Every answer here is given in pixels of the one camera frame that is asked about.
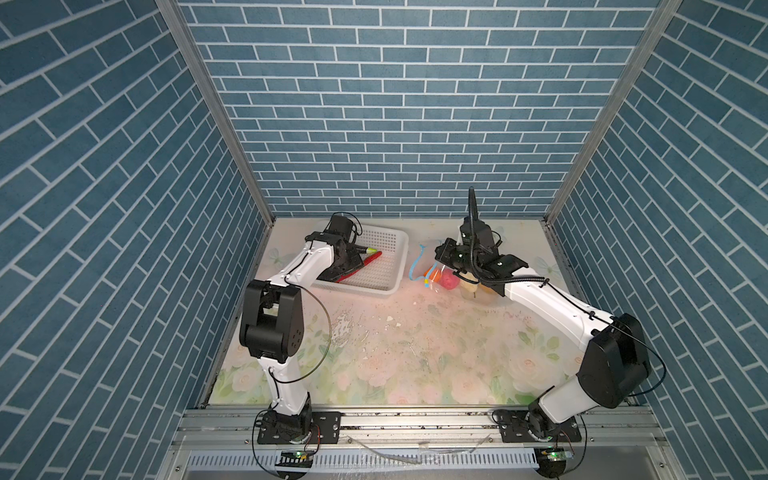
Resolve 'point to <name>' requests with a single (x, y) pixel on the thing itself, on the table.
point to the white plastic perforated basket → (385, 274)
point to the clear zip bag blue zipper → (430, 270)
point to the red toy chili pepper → (367, 261)
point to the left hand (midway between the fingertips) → (353, 266)
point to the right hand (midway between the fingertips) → (431, 244)
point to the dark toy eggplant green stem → (365, 249)
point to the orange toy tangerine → (436, 275)
